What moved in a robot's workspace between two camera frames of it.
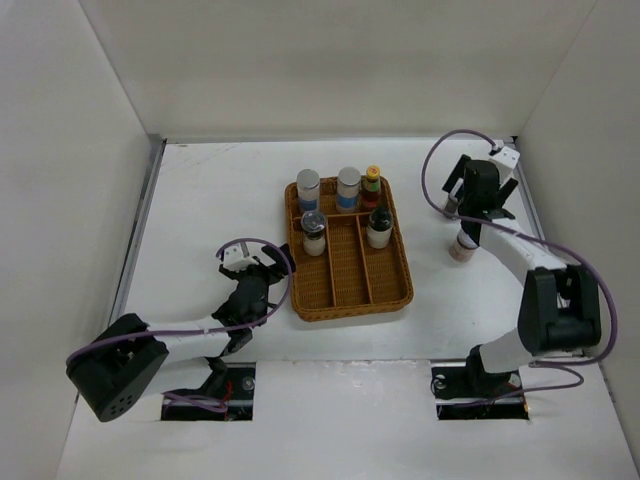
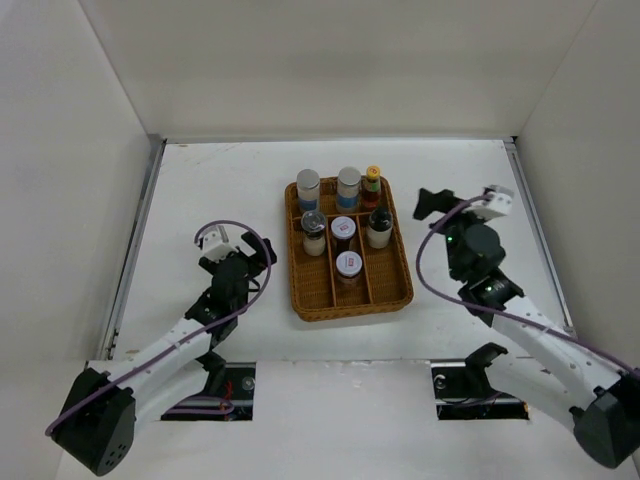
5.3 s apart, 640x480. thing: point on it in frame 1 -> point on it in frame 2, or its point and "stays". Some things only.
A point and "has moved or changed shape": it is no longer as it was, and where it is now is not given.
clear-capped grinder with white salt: [314, 224] stays
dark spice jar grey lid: [451, 205] has moved or changed shape
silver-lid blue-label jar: [348, 189] stays
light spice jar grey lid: [463, 248] has moved or changed shape
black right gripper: [456, 175] -> [427, 202]
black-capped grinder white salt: [380, 228] stays
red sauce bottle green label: [371, 197] stays
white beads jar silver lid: [308, 184] stays
